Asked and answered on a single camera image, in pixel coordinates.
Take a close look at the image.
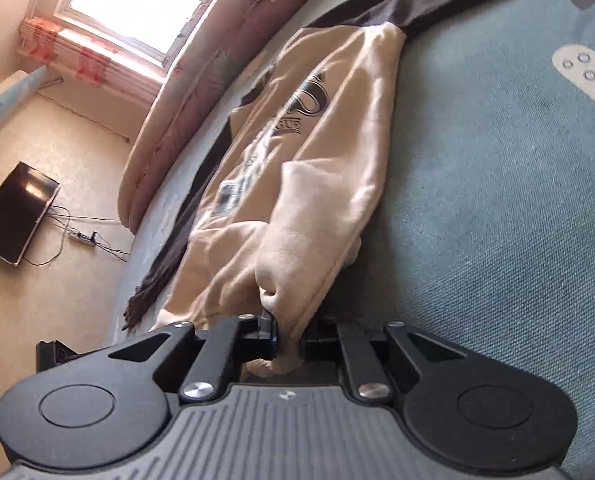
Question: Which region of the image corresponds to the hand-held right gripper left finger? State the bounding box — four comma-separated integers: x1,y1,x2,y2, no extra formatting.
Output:
108,310,280,406

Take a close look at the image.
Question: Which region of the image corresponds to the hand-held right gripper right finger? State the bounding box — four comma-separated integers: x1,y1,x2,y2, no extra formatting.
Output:
301,319,468,404

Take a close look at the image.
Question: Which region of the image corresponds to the cream shirt with dark sleeves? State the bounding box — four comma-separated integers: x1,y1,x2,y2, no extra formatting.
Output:
122,0,595,377

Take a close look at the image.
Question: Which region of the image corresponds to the blue patterned bed sheet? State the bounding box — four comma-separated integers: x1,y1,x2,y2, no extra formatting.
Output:
125,0,595,480

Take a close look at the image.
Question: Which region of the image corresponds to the folded floral quilt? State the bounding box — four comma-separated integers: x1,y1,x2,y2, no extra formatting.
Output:
118,0,369,233

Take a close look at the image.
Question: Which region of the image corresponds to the black flat monitor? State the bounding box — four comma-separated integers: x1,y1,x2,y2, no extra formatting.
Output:
0,161,61,267

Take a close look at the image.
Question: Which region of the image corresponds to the pink patterned curtain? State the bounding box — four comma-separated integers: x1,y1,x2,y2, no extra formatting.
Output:
16,16,171,107

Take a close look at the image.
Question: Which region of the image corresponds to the white appliance with blue cover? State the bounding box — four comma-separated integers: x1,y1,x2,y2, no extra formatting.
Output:
0,67,47,137

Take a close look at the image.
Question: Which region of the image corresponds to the power strip with cables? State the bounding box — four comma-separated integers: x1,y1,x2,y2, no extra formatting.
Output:
25,205,129,267

